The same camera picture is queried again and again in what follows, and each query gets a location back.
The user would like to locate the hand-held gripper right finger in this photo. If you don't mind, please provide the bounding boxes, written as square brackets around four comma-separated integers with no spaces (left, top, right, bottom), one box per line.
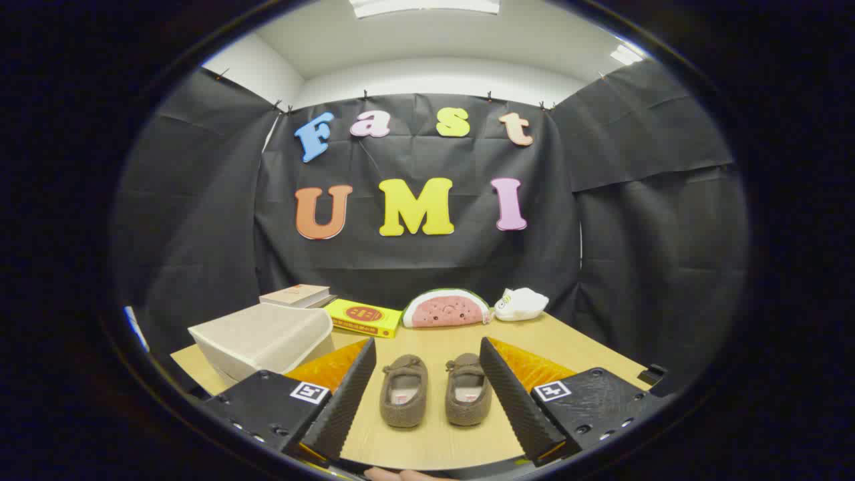
[478,335,669,467]

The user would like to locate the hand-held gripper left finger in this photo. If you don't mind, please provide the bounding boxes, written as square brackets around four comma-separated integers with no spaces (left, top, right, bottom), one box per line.
[200,337,379,462]

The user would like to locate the brown fuzzy shoe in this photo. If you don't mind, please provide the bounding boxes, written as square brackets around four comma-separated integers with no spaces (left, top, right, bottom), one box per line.
[379,354,429,428]
[445,353,493,427]

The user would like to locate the cream fabric storage box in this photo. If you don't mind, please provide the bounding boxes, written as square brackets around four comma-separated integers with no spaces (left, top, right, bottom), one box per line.
[188,303,335,383]

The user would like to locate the yellow book with red circle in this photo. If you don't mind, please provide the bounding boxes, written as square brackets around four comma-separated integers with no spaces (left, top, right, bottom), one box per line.
[323,299,403,339]

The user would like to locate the white plush toy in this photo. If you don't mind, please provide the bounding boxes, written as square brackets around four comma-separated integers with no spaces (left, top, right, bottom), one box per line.
[494,287,550,322]

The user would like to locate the watermelon slice plush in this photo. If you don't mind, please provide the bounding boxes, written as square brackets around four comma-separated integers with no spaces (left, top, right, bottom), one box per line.
[402,288,492,329]

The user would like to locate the beige paperback book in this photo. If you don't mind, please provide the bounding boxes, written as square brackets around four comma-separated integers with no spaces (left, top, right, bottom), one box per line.
[259,284,332,307]

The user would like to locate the black backdrop cloth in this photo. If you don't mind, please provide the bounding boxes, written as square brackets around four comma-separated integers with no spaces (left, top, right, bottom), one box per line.
[110,60,749,395]

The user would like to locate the long ceiling light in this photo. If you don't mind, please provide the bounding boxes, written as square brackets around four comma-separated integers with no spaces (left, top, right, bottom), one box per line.
[351,0,500,18]

